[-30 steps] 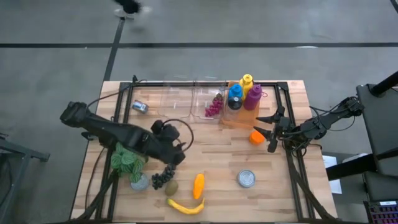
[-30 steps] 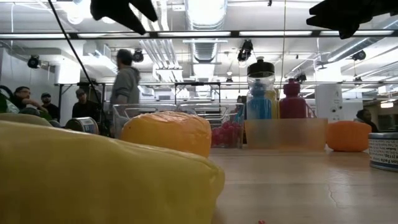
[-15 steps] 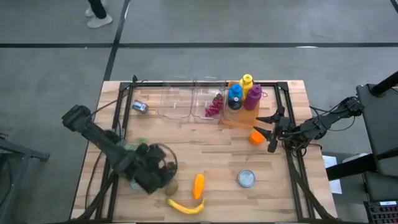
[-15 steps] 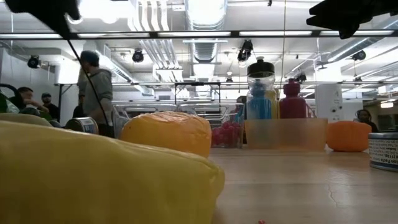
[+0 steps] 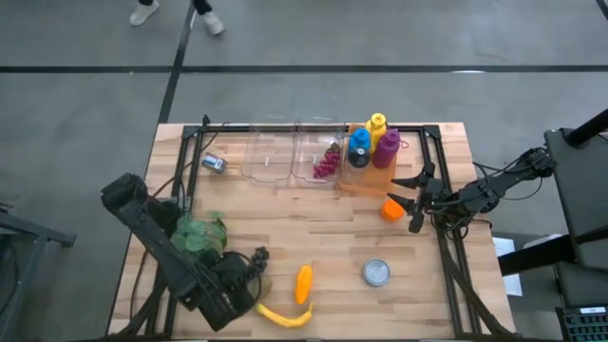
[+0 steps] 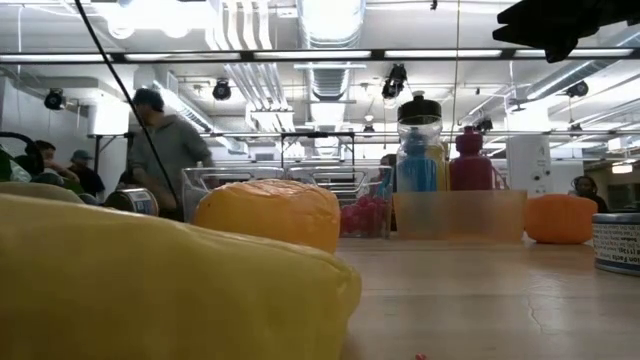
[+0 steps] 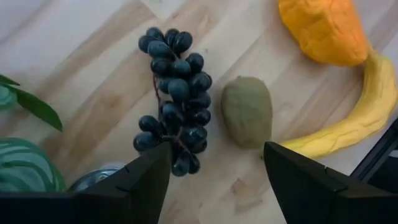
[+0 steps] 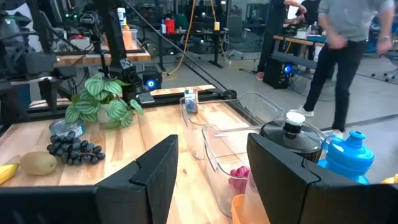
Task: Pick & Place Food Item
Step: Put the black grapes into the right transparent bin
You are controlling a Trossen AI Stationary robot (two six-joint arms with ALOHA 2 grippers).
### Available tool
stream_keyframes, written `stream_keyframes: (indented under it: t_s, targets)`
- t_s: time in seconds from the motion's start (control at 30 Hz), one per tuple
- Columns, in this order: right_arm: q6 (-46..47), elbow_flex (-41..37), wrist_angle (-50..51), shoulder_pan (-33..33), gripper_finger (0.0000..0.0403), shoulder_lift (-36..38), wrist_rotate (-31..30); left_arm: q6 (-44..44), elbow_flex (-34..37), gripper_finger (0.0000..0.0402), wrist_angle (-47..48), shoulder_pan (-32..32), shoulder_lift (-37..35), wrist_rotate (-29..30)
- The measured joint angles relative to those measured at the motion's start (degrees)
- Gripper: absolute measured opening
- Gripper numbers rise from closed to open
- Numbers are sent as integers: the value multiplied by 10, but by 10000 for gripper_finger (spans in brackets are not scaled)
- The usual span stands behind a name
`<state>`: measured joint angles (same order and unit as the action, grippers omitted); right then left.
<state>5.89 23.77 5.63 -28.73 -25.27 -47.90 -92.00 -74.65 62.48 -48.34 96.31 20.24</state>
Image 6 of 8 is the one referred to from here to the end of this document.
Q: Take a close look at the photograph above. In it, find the clear bottle with black cap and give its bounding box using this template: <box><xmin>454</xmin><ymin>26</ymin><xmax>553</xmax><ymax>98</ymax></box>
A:
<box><xmin>396</xmin><ymin>90</ymin><xmax>445</xmax><ymax>194</ymax></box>

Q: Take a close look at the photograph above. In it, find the yellow banana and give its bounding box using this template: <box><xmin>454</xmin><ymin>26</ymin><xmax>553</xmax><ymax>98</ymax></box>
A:
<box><xmin>0</xmin><ymin>192</ymin><xmax>364</xmax><ymax>360</ymax></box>

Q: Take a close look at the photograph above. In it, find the wide flat tin can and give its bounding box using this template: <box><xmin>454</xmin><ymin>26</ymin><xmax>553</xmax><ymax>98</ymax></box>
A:
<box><xmin>591</xmin><ymin>212</ymin><xmax>640</xmax><ymax>277</ymax></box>

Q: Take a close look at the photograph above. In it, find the magenta plastic bottle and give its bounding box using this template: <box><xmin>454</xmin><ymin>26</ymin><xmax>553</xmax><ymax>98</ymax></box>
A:
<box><xmin>447</xmin><ymin>125</ymin><xmax>497</xmax><ymax>193</ymax></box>

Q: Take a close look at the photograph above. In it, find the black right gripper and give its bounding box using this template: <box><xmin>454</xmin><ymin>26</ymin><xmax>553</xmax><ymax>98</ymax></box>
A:
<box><xmin>491</xmin><ymin>0</ymin><xmax>640</xmax><ymax>64</ymax></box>

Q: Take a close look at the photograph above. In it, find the silver ventilation duct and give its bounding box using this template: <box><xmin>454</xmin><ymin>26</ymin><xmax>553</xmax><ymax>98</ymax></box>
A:
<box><xmin>296</xmin><ymin>0</ymin><xmax>367</xmax><ymax>101</ymax></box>

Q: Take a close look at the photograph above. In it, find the red grape bunch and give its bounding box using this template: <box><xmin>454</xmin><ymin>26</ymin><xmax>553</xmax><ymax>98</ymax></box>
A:
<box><xmin>339</xmin><ymin>194</ymin><xmax>393</xmax><ymax>239</ymax></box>

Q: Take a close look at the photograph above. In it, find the orange fruit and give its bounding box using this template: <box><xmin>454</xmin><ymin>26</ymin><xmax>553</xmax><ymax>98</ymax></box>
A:
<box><xmin>523</xmin><ymin>193</ymin><xmax>600</xmax><ymax>246</ymax></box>

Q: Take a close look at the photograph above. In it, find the orange translucent bin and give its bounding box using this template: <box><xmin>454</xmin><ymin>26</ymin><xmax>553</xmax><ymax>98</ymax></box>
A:
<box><xmin>392</xmin><ymin>188</ymin><xmax>529</xmax><ymax>244</ymax></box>

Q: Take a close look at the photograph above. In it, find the black aluminium table frame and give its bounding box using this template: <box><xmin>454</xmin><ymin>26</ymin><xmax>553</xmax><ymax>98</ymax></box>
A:
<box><xmin>0</xmin><ymin>47</ymin><xmax>640</xmax><ymax>64</ymax></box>

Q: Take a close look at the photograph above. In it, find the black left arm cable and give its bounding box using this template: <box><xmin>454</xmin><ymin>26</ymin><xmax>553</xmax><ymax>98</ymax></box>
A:
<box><xmin>73</xmin><ymin>0</ymin><xmax>182</xmax><ymax>207</ymax></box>

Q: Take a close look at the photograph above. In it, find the thick black cable loop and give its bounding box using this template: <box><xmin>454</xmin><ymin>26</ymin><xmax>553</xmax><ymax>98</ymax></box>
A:
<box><xmin>0</xmin><ymin>130</ymin><xmax>46</xmax><ymax>177</ymax></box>

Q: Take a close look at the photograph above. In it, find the blue plastic bottle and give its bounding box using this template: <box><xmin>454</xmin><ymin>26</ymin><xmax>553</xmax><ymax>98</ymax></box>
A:
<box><xmin>397</xmin><ymin>127</ymin><xmax>439</xmax><ymax>194</ymax></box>

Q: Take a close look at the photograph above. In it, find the yellow plastic bottle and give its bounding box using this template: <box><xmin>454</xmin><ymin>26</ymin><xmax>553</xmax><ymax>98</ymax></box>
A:
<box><xmin>433</xmin><ymin>143</ymin><xmax>450</xmax><ymax>193</ymax></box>

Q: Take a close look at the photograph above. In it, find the green potted plant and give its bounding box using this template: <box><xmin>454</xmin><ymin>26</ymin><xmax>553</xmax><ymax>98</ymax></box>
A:
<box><xmin>0</xmin><ymin>147</ymin><xmax>29</xmax><ymax>184</ymax></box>

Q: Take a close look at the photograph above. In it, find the person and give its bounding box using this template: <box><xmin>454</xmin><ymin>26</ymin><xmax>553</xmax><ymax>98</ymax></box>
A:
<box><xmin>118</xmin><ymin>86</ymin><xmax>215</xmax><ymax>222</ymax></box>
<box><xmin>376</xmin><ymin>153</ymin><xmax>399</xmax><ymax>192</ymax></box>
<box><xmin>24</xmin><ymin>139</ymin><xmax>81</xmax><ymax>184</ymax></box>
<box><xmin>569</xmin><ymin>174</ymin><xmax>610</xmax><ymax>214</ymax></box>
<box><xmin>69</xmin><ymin>148</ymin><xmax>107</xmax><ymax>200</ymax></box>

